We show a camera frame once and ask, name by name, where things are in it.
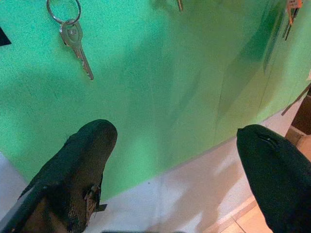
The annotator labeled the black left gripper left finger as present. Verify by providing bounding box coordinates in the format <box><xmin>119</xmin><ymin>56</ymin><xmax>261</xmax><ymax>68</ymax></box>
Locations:
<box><xmin>0</xmin><ymin>118</ymin><xmax>119</xmax><ymax>233</ymax></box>

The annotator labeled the green wall cloth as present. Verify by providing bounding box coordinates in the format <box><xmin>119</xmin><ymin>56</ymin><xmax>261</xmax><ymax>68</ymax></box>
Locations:
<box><xmin>0</xmin><ymin>0</ymin><xmax>311</xmax><ymax>203</ymax></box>

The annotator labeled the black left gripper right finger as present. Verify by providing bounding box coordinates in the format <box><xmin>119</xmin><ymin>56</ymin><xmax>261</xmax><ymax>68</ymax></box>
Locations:
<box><xmin>236</xmin><ymin>124</ymin><xmax>311</xmax><ymax>233</ymax></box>

